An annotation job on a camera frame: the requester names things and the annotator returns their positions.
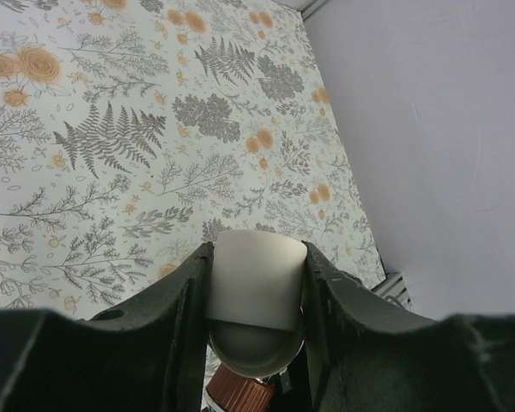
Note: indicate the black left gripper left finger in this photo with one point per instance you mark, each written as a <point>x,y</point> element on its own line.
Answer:
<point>146,353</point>

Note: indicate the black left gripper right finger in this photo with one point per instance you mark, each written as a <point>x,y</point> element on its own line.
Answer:
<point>366,354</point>

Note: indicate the white pipe elbow fitting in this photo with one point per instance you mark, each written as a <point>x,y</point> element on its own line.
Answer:
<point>254,303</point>

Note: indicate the floral patterned table mat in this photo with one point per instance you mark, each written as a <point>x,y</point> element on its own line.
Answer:
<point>131,132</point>

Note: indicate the right aluminium frame post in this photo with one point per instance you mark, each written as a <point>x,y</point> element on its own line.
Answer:
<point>310,7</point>

